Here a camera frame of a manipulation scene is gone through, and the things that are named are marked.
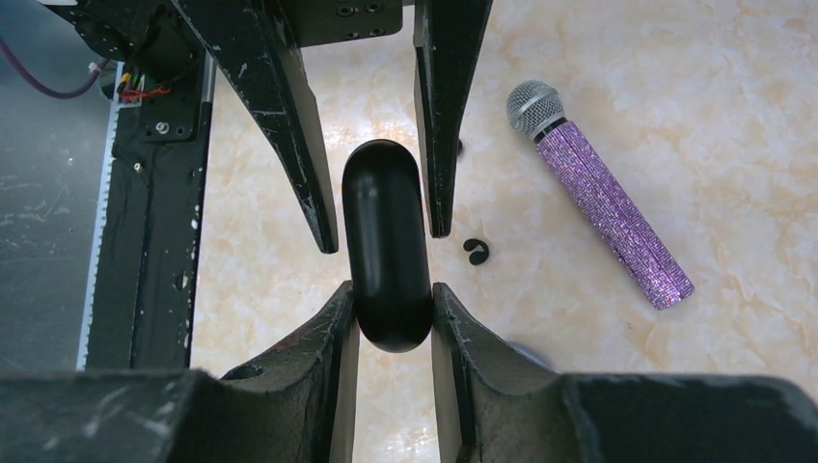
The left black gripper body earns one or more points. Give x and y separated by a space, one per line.
155 38

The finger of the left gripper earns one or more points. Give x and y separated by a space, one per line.
253 44
448 36

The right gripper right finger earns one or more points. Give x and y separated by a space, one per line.
493 404

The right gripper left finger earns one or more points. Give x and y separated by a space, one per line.
294 402

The lavender earbud charging case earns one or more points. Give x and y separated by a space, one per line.
531 355

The black earbud case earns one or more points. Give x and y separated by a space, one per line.
384 228

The purple glitter microphone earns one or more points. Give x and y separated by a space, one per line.
535 110

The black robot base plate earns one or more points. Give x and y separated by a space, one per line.
143 294

